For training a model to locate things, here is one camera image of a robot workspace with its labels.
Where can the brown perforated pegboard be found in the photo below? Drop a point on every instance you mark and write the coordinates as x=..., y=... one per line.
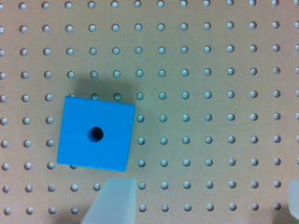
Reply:
x=215, y=87

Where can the blue cube with hole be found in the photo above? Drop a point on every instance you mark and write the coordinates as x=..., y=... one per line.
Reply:
x=95, y=134

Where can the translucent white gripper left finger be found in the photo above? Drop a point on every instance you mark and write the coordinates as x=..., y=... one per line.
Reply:
x=115, y=203

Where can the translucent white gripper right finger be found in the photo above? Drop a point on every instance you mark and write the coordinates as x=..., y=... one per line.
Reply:
x=293, y=198

